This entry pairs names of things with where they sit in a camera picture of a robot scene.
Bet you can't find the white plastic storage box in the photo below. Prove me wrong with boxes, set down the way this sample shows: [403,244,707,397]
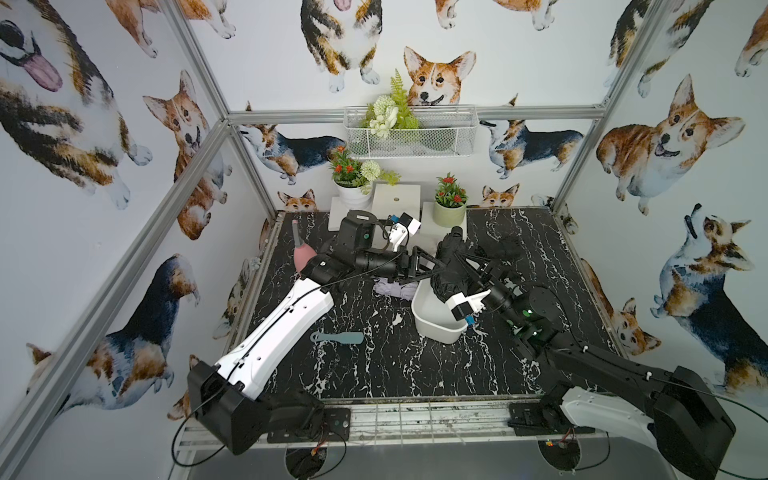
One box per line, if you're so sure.
[411,279,468,345]

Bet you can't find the green pot red flowers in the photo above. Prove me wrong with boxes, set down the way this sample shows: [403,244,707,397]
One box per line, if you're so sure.
[433,173,468,228]

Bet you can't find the pink bulb squeeze bottle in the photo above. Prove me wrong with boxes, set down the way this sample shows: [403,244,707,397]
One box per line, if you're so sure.
[291,219,317,273]

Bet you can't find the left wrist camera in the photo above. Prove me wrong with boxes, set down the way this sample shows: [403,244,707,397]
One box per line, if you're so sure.
[387,213,421,252]

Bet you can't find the teal plastic scraper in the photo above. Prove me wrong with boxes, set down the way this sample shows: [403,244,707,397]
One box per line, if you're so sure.
[310,331,365,345]

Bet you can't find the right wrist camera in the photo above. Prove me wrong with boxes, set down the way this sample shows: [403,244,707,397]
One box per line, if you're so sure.
[445,290,491,325]

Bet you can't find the white wire wall basket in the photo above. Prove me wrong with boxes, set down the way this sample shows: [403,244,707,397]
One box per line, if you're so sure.
[343,105,479,160]

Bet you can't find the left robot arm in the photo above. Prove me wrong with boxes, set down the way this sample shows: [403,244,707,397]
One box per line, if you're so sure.
[187,210,444,455]

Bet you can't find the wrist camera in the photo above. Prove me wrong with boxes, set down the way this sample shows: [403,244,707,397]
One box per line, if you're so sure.
[387,213,421,252]
[445,290,491,325]

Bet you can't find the white pot red flowers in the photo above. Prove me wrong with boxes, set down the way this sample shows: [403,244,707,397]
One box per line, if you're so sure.
[330,146,401,210]

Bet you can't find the green fern white flowers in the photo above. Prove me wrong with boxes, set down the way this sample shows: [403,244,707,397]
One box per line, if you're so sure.
[362,70,420,143]

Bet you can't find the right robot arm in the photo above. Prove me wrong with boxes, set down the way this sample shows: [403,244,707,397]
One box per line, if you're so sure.
[433,227,737,479]

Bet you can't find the purple umbrella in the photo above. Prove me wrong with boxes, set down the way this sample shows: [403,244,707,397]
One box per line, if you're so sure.
[373,278,419,301]

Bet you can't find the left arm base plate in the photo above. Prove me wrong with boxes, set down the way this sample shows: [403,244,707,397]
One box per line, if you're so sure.
[266,407,352,444]

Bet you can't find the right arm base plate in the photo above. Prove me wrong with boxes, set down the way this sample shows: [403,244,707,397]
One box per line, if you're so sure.
[507,402,596,436]

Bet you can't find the white marble display stand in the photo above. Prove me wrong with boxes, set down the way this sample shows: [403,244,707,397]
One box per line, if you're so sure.
[328,183,451,254]

